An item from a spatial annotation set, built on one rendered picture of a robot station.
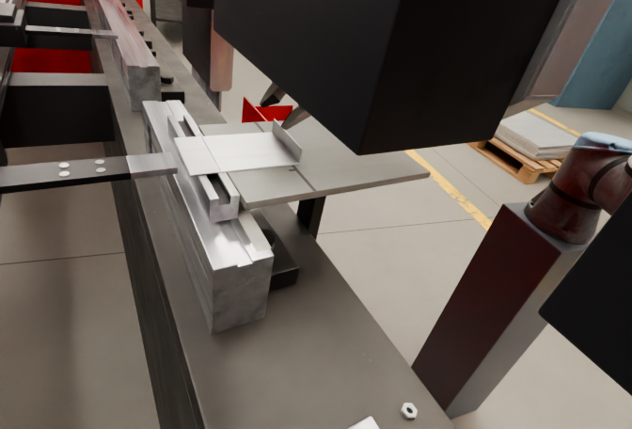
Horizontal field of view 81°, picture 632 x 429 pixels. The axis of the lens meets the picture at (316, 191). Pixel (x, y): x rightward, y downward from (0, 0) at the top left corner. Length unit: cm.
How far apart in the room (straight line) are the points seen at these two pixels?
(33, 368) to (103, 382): 22
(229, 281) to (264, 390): 11
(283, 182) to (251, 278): 11
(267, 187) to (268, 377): 19
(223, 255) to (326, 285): 17
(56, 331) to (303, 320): 124
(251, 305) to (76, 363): 114
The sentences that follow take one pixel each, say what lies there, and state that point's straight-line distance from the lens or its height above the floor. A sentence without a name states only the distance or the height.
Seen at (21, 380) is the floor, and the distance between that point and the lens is 153.
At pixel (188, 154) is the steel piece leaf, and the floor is 100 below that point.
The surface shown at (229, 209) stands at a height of 98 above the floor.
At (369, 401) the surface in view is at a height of 88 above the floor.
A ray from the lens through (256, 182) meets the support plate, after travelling 41.
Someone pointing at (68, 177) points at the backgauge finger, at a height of 100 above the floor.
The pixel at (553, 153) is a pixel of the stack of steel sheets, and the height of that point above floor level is 20.
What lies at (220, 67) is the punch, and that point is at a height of 112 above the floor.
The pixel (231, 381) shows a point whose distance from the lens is 40.
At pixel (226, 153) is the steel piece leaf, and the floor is 100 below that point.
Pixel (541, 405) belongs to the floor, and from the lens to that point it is 175.
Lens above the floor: 122
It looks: 33 degrees down
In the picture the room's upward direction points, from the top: 12 degrees clockwise
